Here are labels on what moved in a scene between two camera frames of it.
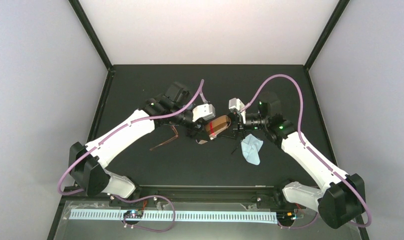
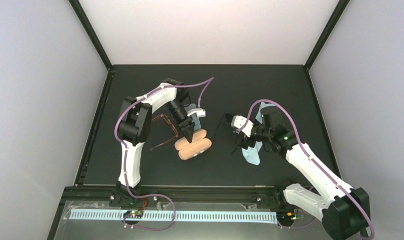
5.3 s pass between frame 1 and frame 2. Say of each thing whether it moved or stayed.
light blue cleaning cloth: stayed
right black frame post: stayed
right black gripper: moved
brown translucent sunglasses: stayed
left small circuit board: stayed
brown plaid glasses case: moved
